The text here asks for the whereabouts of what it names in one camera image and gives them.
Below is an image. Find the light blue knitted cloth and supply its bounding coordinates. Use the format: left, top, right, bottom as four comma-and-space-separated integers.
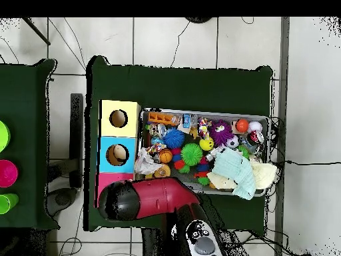
212, 148, 258, 201

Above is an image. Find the cream waffle cloth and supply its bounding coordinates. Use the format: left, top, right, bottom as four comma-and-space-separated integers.
206, 159, 279, 191

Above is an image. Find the wooden box with three holes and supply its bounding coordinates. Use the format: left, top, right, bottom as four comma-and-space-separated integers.
95, 99, 142, 201

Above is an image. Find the shallow clear mesh bin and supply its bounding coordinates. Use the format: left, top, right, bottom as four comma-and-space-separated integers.
136, 108, 270, 197

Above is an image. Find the large blue spiky ball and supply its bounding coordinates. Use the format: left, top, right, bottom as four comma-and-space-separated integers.
163, 127, 186, 149

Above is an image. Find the orange basketball toy ball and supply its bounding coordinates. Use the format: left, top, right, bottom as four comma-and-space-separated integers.
159, 148, 174, 164

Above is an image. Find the long orange building block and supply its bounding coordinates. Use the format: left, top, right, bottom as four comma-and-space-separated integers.
148, 111, 180, 126

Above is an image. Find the green spiky ball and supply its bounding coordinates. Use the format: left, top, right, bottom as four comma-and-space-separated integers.
180, 143, 204, 167

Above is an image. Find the tan orange ball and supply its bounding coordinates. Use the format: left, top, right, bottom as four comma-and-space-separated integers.
154, 163, 172, 179

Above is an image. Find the yellow smiley ball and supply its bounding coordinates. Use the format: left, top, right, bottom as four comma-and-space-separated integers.
199, 135, 215, 151

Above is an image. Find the purple spiky ball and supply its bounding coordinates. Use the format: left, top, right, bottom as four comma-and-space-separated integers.
208, 120, 234, 147

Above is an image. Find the small soccer ball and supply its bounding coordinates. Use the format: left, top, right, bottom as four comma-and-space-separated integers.
225, 135, 240, 150

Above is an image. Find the dark green table cloth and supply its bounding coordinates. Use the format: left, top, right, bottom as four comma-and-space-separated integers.
85, 55, 275, 233

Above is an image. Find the white baseball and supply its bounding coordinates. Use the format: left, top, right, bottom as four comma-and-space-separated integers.
248, 120, 263, 134

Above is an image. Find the black panel on stand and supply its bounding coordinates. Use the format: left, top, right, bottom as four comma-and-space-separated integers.
47, 93, 85, 211

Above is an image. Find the black round base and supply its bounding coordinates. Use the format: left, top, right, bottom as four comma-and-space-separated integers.
184, 17, 214, 25

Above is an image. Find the side table with green cloth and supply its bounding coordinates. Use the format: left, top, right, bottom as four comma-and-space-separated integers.
0, 58, 59, 230

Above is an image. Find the pink plastic cup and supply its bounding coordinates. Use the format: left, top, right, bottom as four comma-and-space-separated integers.
0, 159, 19, 189

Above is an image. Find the yellow-green plastic cup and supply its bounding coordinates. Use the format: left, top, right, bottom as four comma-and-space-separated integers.
0, 119, 11, 153

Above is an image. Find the bright green plastic cup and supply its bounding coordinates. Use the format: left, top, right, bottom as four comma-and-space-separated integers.
0, 193, 20, 215

